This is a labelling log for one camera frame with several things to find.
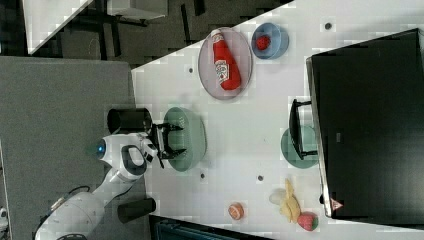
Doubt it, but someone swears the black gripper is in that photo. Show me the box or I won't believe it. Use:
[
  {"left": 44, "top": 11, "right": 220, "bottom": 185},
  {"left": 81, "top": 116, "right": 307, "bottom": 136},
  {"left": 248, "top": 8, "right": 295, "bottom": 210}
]
[{"left": 149, "top": 123, "right": 185, "bottom": 159}]

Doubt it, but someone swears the mint green oval strainer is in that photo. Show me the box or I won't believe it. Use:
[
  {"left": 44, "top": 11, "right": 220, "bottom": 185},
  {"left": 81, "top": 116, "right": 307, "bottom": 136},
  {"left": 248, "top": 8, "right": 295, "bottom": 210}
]
[{"left": 164, "top": 107, "right": 207, "bottom": 172}]

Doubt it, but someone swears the red plush ketchup bottle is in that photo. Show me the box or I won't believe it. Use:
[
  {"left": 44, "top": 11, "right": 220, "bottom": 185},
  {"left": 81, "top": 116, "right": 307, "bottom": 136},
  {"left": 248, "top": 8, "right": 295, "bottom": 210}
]
[{"left": 211, "top": 29, "right": 241, "bottom": 91}]

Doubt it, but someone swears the orange slice toy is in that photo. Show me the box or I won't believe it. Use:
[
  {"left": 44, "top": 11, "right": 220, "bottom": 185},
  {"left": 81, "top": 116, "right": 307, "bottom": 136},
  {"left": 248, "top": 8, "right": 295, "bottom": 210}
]
[{"left": 228, "top": 203, "right": 244, "bottom": 220}]

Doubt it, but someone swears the grey round plate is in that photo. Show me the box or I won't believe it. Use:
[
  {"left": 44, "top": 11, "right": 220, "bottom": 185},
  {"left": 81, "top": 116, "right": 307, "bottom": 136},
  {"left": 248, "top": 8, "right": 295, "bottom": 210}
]
[{"left": 198, "top": 28, "right": 253, "bottom": 100}]

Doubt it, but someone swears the small red toy in bowl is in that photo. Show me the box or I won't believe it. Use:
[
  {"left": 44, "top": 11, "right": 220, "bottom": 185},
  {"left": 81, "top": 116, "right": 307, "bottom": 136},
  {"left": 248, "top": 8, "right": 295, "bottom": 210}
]
[{"left": 255, "top": 35, "right": 271, "bottom": 51}]

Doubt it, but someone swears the yellow plush banana toy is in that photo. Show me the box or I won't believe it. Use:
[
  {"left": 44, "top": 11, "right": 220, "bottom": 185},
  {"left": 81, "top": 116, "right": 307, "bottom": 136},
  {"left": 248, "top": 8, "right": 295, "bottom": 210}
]
[{"left": 269, "top": 179, "right": 301, "bottom": 223}]

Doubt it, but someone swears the light blue bowl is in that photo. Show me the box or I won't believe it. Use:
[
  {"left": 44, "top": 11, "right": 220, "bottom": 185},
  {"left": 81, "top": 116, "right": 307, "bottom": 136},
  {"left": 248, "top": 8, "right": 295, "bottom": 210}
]
[{"left": 251, "top": 23, "right": 289, "bottom": 60}]

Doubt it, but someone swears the mint green mug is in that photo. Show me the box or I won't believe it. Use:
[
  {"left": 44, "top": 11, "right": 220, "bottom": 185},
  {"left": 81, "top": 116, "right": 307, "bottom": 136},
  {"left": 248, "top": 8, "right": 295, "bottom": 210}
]
[{"left": 280, "top": 125, "right": 318, "bottom": 169}]

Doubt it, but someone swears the red strawberry toy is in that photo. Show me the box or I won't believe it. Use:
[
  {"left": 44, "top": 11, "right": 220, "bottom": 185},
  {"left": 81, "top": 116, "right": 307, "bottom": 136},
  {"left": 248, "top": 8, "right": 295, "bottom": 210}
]
[{"left": 297, "top": 213, "right": 319, "bottom": 231}]

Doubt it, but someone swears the black toaster oven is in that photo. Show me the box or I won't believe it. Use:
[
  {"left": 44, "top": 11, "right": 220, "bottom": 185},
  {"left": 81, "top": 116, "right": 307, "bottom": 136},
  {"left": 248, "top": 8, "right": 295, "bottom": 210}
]
[{"left": 289, "top": 29, "right": 424, "bottom": 229}]

